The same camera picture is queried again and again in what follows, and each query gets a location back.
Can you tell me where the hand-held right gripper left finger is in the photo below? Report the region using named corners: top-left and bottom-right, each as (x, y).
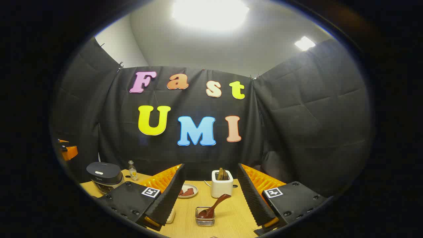
top-left (94, 164), bottom-right (186, 232)

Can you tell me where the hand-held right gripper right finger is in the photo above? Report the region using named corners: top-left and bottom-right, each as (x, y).
top-left (237, 163), bottom-right (328, 236)

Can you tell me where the black rice cooker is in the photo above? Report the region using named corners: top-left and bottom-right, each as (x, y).
top-left (86, 162), bottom-right (124, 194)

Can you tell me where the brown wooden spoon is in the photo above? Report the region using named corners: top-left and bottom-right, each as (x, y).
top-left (197, 194), bottom-right (232, 218)

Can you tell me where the metal wire chopstick holder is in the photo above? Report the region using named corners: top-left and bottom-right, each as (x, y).
top-left (195, 207), bottom-right (216, 226)

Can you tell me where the white round plate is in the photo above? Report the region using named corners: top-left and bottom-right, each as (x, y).
top-left (178, 183), bottom-right (199, 199)

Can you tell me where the white utensil box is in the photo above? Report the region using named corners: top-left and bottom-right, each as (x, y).
top-left (211, 170), bottom-right (234, 198)

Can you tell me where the small glass bottle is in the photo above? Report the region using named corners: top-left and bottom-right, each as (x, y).
top-left (128, 160), bottom-right (138, 181)

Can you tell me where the black backdrop cloth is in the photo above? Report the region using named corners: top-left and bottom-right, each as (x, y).
top-left (50, 36), bottom-right (374, 199)

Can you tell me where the small ceiling light panel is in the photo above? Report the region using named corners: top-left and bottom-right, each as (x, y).
top-left (294, 36), bottom-right (316, 52)

